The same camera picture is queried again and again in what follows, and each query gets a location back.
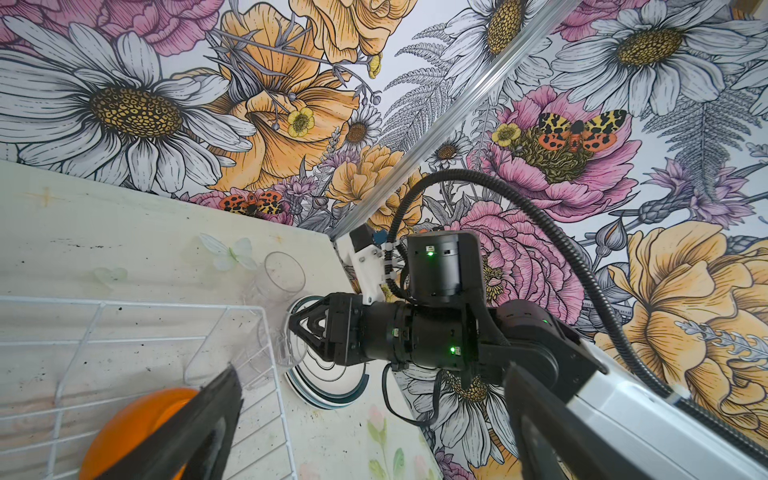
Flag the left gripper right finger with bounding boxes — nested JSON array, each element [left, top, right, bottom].
[[504, 364, 648, 479]]

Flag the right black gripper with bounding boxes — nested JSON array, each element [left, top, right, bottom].
[[288, 294, 474, 369]]

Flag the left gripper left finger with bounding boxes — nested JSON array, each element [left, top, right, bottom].
[[95, 366, 243, 479]]

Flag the clear plastic cup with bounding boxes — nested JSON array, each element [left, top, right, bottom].
[[247, 251, 306, 308], [251, 309, 308, 375]]

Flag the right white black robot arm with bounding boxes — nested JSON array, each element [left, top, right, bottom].
[[288, 169, 767, 479]]

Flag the orange plastic bowl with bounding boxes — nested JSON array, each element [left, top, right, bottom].
[[79, 388, 198, 479]]

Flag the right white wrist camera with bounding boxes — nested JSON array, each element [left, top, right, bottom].
[[334, 224, 386, 305]]

